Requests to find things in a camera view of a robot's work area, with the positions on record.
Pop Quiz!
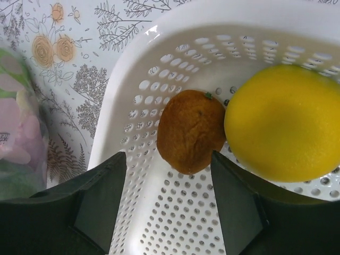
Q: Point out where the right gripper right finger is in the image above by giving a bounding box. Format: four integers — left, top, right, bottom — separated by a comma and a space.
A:
210, 151, 339, 254

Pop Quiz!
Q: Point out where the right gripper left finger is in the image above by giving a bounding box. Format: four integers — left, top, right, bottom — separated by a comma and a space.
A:
1, 152, 126, 254

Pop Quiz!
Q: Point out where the clear zip top bag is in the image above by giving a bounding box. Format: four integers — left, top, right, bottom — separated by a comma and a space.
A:
1, 44, 48, 200

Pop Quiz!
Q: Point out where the yellow fruit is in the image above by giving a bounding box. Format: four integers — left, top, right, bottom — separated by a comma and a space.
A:
225, 65, 339, 182

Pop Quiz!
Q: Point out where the brown kiwi fruit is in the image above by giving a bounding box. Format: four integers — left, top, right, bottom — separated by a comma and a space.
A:
157, 90, 226, 175

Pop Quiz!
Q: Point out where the floral tablecloth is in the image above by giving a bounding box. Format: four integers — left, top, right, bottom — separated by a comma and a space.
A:
0, 0, 340, 200

